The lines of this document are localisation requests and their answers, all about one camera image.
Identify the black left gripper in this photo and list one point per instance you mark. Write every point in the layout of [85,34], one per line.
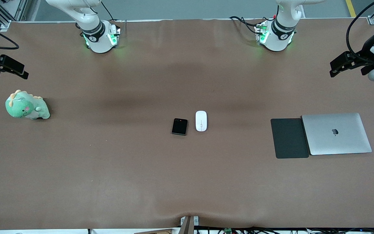
[365,52]

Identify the white computer mouse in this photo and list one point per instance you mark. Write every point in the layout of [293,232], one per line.
[201,121]

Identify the black flip phone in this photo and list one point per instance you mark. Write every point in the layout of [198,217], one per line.
[179,126]

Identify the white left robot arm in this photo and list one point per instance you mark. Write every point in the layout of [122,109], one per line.
[279,29]

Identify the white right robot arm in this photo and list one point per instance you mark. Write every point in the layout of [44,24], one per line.
[91,22]

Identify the dark grey mouse pad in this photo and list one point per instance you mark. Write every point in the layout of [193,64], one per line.
[289,138]

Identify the green dinosaur plush toy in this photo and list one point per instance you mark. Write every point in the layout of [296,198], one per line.
[24,105]

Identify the silver closed laptop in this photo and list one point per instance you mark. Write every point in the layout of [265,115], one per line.
[336,134]

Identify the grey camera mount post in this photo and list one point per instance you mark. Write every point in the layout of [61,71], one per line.
[189,225]

